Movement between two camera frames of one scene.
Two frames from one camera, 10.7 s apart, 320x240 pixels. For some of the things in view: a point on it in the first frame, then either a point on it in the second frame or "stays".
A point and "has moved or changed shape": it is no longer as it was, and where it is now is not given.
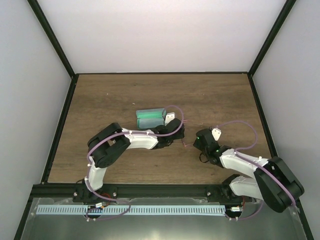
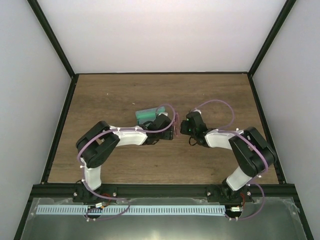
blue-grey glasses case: [151, 118] stays
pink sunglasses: [182, 140] has moved or changed shape
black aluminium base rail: [131, 191] stays
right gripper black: [197, 144] to [183, 130]
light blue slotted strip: [131, 210] stays
